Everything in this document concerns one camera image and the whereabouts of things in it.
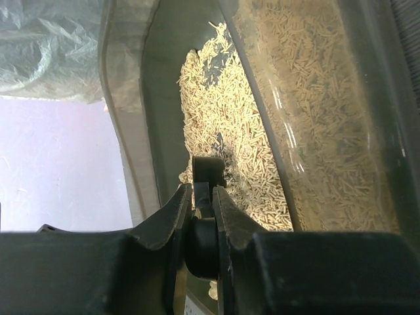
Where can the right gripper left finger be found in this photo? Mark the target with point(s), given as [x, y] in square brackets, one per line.
[135, 271]

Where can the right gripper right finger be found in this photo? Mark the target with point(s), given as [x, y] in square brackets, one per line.
[263, 272]

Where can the black slotted litter scoop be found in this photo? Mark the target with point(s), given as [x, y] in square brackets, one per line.
[201, 250]

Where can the dark translucent litter box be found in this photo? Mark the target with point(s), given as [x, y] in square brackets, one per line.
[332, 87]

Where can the beige cat litter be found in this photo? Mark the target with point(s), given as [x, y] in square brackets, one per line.
[221, 119]

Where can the bin with translucent bag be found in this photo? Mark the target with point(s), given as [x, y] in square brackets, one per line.
[49, 50]

